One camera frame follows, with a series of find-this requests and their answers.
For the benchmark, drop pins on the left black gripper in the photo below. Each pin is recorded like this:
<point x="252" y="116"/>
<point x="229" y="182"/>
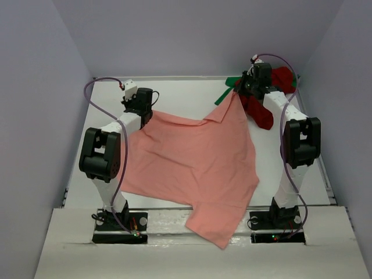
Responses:
<point x="126" y="103"/>

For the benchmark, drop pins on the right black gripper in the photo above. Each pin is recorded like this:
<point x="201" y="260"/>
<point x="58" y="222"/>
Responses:
<point x="240" y="88"/>

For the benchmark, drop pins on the pink t shirt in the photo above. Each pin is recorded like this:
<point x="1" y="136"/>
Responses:
<point x="208" y="164"/>

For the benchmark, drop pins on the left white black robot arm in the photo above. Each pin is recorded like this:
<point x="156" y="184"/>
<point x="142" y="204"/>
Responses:
<point x="104" y="154"/>

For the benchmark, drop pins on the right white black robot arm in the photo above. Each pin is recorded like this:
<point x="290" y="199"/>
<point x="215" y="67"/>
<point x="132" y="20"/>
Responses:
<point x="300" y="144"/>

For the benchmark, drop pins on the green t shirt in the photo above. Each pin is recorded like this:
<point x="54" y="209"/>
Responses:
<point x="225" y="94"/>

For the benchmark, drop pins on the red t shirt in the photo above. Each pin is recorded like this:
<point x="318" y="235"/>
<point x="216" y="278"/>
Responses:
<point x="253" y="108"/>

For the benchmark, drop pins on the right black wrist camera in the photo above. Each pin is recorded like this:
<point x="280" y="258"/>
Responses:
<point x="262" y="74"/>

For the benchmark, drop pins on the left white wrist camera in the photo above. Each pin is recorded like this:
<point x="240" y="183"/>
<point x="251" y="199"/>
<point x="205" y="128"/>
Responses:
<point x="129" y="88"/>

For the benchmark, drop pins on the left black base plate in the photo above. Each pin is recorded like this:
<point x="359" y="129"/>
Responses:
<point x="108" y="231"/>

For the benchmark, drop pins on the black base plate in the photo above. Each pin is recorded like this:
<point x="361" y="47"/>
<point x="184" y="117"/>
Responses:
<point x="108" y="231"/>
<point x="265" y="231"/>

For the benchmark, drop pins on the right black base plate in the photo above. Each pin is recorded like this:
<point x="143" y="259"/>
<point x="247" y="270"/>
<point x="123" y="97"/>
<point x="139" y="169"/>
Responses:
<point x="265" y="231"/>

